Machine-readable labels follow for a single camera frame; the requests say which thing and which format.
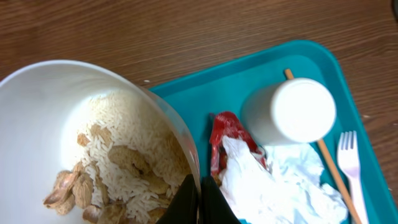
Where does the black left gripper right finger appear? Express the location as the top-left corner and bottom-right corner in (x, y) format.
(201, 176), (241, 224)

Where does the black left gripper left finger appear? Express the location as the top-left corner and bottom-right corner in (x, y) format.
(156, 174), (198, 224)

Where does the white napkin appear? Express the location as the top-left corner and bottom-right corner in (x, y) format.
(220, 137), (348, 224)

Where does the white paper cup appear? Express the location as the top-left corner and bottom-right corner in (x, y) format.
(241, 78), (336, 146)

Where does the white bowl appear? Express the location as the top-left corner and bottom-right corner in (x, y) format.
(1, 60), (200, 223)

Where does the rice and peanuts pile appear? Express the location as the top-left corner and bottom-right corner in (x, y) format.
(44, 90), (191, 223)

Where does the red snack wrapper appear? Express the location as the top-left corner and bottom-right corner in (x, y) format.
(209, 111), (267, 186)

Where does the teal serving tray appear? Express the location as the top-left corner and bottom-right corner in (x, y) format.
(151, 40), (397, 223)

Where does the white plastic fork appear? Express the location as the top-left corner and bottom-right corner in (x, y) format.
(337, 131), (369, 224)

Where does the wooden chopstick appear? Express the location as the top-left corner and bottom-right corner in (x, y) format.
(284, 68), (364, 224)

